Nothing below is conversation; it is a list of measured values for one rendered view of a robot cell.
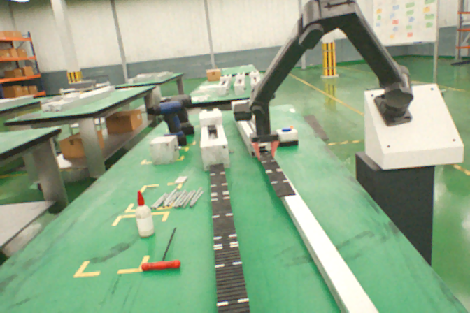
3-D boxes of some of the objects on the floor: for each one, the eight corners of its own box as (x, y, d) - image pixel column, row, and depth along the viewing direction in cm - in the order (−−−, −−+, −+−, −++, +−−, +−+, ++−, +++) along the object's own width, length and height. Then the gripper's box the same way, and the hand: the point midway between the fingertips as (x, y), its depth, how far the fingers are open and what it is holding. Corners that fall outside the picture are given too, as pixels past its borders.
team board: (365, 93, 712) (364, -5, 664) (385, 91, 726) (385, -6, 678) (425, 101, 573) (429, -23, 525) (447, 97, 587) (453, -25, 539)
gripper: (250, 122, 120) (254, 163, 124) (278, 119, 120) (281, 160, 124) (247, 119, 126) (251, 158, 130) (274, 115, 127) (277, 154, 131)
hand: (266, 157), depth 127 cm, fingers closed on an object, 5 cm apart
